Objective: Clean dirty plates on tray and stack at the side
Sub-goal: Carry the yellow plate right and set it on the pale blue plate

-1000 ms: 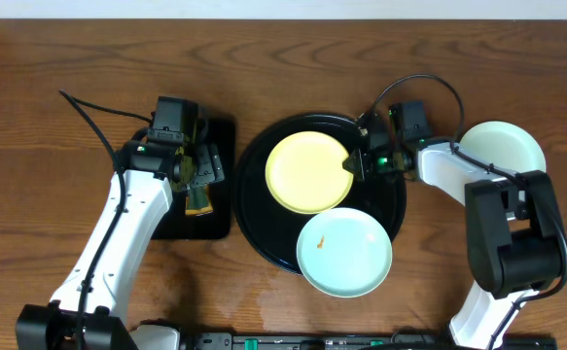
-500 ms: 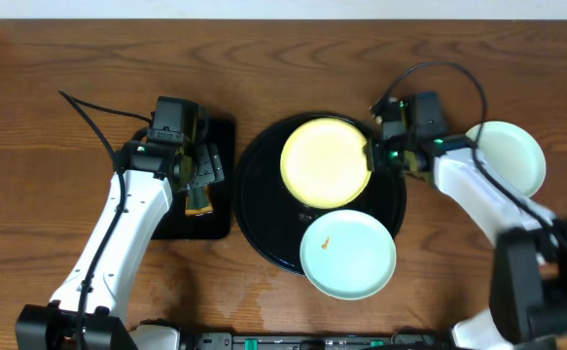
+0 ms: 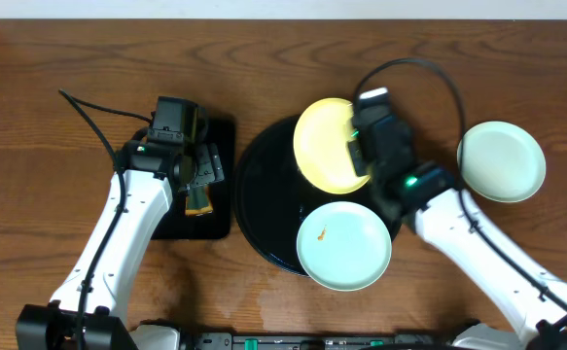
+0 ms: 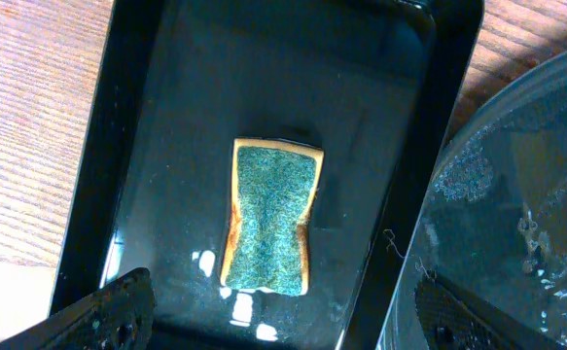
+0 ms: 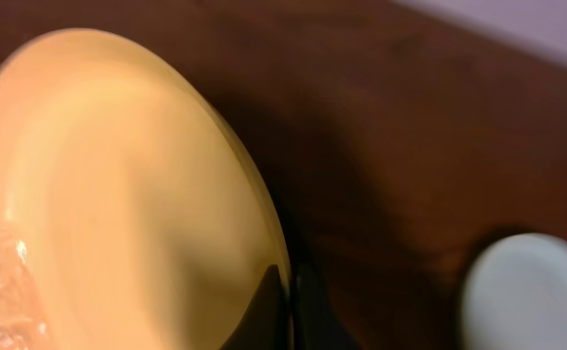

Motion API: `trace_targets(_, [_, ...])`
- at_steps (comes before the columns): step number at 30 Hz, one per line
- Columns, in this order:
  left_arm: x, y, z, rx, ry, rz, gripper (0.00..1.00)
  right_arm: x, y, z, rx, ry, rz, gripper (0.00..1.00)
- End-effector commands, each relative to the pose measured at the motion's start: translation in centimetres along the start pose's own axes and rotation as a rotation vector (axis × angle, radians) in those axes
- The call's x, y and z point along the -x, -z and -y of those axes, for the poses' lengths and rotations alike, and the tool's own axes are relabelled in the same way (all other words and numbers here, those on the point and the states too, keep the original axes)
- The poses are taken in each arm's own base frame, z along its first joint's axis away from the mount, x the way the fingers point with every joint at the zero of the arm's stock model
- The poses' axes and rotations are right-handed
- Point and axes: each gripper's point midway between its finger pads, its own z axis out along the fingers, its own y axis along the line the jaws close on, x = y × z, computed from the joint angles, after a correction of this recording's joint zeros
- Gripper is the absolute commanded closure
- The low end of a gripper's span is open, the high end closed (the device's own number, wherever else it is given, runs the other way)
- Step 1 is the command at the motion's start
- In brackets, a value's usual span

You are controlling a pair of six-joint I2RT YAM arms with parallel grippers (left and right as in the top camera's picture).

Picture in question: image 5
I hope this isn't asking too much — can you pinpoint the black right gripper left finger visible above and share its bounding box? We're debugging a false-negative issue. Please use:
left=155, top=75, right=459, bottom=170
left=221, top=264, right=289, bottom=350

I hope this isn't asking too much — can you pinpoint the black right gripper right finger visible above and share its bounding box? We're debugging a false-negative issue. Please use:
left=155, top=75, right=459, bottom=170
left=293, top=264, right=361, bottom=350

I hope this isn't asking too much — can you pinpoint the yellow plate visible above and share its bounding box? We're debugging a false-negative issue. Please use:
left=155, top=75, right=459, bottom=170
left=0, top=29, right=290, bottom=350

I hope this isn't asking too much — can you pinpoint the pale green plate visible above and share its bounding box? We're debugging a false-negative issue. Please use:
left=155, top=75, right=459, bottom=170
left=460, top=233, right=567, bottom=350

